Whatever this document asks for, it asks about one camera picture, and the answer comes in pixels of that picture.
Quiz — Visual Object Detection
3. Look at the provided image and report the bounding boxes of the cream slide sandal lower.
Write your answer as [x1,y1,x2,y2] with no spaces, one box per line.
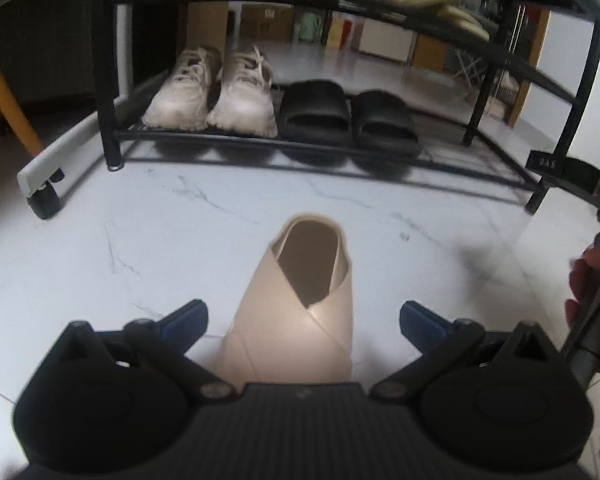
[438,4,491,41]

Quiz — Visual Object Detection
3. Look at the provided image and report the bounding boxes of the wooden chair leg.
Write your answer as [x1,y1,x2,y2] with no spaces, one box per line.
[0,69,44,157]

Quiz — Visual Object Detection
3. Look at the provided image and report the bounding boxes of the beige crossover slipper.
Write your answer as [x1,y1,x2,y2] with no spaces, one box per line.
[214,214,353,390]

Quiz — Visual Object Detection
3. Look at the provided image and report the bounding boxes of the person right hand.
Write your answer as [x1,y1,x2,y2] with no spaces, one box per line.
[564,231,600,376]

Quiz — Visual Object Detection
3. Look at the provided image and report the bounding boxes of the left beige chunky sneaker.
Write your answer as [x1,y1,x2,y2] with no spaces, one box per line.
[142,46,222,131]

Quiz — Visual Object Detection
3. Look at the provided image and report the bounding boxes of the left black slide sandal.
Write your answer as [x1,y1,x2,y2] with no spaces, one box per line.
[277,79,353,148]

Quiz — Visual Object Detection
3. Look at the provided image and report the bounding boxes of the beige chunky sneaker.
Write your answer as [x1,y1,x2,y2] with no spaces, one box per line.
[207,46,277,139]
[142,46,222,131]

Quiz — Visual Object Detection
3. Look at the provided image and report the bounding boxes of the black metal shoe rack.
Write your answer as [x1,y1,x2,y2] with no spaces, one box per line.
[92,0,600,214]

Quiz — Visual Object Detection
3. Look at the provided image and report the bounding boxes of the right black slide sandal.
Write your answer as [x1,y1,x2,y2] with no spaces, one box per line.
[351,90,422,157]

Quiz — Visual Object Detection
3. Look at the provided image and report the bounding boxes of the right beige chunky sneaker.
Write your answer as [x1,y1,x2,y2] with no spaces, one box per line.
[207,46,277,139]

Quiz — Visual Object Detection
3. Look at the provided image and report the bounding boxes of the black slide sandal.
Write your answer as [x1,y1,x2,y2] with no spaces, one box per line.
[351,90,422,157]
[277,79,353,148]

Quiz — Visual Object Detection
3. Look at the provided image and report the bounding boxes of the grey caster leg with wheel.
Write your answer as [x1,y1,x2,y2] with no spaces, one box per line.
[17,94,99,220]

